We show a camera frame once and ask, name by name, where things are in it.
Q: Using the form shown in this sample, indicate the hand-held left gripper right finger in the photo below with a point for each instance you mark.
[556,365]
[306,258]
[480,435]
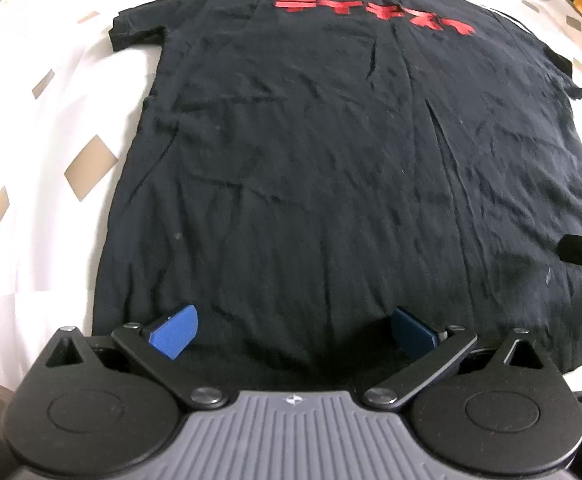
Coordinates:
[413,334]

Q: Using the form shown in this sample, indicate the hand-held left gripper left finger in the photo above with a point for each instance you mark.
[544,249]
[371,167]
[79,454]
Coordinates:
[173,334]

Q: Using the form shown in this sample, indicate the black t-shirt with red print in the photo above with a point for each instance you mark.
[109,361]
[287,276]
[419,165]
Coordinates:
[346,185]

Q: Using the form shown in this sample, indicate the grey white checkered tablecloth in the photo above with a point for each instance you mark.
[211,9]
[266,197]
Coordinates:
[36,185]

